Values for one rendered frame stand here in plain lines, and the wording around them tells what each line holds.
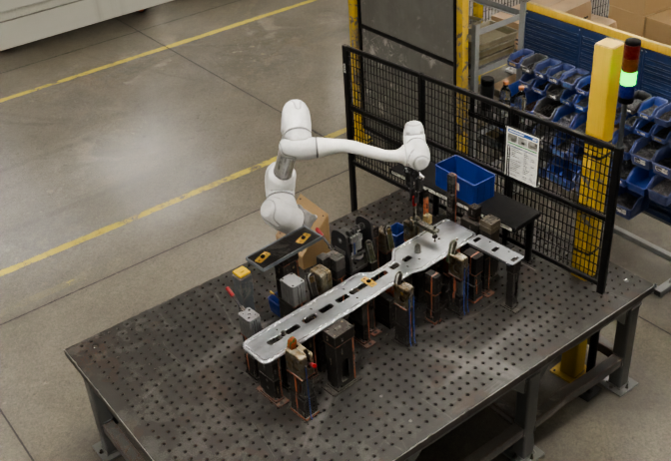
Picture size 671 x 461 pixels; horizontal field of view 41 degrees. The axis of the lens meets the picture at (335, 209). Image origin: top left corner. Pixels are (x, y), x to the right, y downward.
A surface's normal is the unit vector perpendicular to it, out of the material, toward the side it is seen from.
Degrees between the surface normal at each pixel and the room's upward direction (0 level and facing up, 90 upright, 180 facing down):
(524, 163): 90
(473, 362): 0
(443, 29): 91
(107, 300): 0
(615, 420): 0
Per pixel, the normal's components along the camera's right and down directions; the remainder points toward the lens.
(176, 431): -0.06, -0.84
